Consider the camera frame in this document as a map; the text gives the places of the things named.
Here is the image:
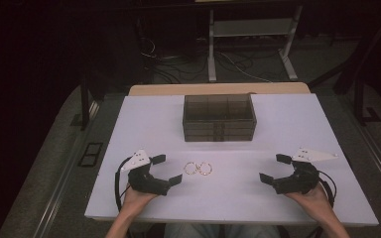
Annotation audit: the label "smoky acrylic drawer box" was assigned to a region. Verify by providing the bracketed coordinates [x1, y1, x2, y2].
[182, 93, 258, 143]

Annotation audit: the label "black floor socket plate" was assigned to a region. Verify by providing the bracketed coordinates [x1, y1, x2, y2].
[77, 142, 104, 169]

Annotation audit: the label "gold hoop earring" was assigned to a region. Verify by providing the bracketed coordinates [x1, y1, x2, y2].
[196, 161, 213, 177]
[184, 161, 198, 176]

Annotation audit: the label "hand-held gripper black cable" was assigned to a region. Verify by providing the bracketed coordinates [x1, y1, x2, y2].
[113, 157, 134, 213]
[317, 170, 338, 209]

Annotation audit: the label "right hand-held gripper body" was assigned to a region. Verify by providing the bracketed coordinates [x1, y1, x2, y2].
[272, 147, 339, 195]

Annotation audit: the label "right hand-held gripper black cable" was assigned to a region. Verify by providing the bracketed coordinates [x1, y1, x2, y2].
[317, 170, 338, 209]

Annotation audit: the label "black angled stand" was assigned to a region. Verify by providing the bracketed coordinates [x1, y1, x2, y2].
[311, 9, 381, 127]

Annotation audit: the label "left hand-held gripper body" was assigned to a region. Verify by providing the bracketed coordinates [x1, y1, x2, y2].
[119, 149, 173, 196]

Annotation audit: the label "left hand-held gripper black cable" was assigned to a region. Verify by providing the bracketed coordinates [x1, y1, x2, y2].
[113, 157, 134, 213]

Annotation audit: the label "tangle of floor cables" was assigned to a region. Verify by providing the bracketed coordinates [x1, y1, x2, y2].
[138, 35, 274, 84]

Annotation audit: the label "person's right hand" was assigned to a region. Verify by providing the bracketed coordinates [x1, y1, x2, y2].
[284, 182, 335, 216]

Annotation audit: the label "wooden table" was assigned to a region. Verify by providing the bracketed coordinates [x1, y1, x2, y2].
[128, 81, 312, 97]

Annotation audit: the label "white table board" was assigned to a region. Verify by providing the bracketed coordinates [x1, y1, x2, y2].
[84, 93, 380, 227]

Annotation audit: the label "person's legs in jeans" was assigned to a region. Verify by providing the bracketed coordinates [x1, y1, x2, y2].
[163, 222, 281, 238]

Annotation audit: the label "person's left hand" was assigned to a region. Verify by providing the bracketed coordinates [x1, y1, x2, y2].
[120, 184, 160, 216]

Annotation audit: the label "black stand with foot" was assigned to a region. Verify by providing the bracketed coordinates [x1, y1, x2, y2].
[69, 74, 106, 131]

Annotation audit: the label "grey metal desk frame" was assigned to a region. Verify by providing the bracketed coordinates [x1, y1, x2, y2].
[207, 4, 304, 83]

